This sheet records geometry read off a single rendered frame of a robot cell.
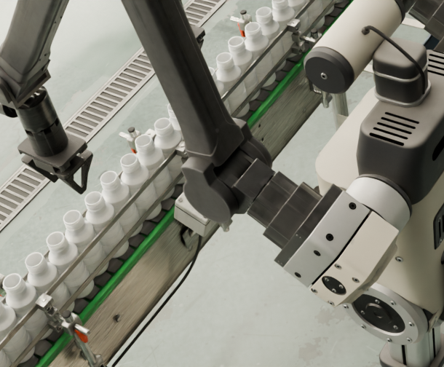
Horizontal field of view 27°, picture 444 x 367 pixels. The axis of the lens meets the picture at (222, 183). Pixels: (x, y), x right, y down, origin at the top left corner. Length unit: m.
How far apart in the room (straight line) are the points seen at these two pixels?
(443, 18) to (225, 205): 0.47
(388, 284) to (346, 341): 1.48
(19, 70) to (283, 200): 0.43
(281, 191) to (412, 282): 0.33
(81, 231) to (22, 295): 0.17
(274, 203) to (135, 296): 0.89
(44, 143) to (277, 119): 0.91
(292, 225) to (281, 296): 1.90
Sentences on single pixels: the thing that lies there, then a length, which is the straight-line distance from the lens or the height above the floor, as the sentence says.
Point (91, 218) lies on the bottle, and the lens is 1.87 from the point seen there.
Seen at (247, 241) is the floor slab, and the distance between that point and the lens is 3.21.
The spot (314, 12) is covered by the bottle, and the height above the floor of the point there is 1.06.
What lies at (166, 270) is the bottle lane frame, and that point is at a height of 0.88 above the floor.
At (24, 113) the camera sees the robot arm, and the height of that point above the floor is 1.58.
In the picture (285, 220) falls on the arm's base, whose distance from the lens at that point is 1.15.
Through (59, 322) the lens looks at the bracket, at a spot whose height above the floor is 1.05.
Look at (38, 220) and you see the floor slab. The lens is 3.56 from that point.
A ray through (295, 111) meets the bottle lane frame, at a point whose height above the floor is 0.88.
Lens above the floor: 2.44
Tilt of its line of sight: 46 degrees down
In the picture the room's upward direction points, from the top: 16 degrees counter-clockwise
